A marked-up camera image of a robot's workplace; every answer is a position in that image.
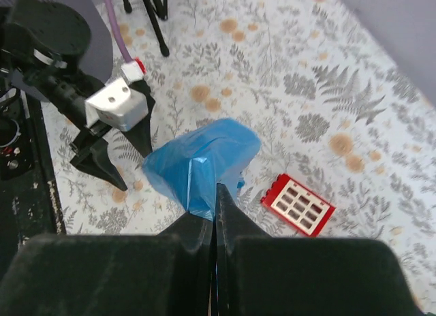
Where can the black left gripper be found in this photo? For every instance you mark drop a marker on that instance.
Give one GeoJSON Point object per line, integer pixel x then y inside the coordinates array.
{"type": "Point", "coordinates": [68, 95]}

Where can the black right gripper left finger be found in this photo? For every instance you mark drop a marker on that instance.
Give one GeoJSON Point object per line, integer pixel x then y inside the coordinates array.
{"type": "Point", "coordinates": [165, 274]}

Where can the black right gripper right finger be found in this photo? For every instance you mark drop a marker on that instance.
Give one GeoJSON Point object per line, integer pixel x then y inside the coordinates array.
{"type": "Point", "coordinates": [257, 274]}

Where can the blue plastic trash bag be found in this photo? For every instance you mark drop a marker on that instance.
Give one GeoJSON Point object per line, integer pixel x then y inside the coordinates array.
{"type": "Point", "coordinates": [188, 168]}

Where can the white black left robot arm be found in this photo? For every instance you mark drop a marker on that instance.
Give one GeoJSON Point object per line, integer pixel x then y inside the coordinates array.
{"type": "Point", "coordinates": [45, 42]}

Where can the red white toy brick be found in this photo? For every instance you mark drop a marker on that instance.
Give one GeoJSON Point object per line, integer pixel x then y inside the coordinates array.
{"type": "Point", "coordinates": [297, 205]}

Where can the black perforated music stand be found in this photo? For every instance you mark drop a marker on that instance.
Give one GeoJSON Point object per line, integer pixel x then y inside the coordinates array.
{"type": "Point", "coordinates": [155, 10]}

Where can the floral table mat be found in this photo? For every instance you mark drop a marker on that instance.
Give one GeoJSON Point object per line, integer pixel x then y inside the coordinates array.
{"type": "Point", "coordinates": [330, 107]}

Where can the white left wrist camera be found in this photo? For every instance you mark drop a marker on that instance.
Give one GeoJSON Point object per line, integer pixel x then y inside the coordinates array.
{"type": "Point", "coordinates": [116, 105]}

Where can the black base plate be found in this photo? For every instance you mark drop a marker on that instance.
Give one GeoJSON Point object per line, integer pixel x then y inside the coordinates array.
{"type": "Point", "coordinates": [30, 203]}

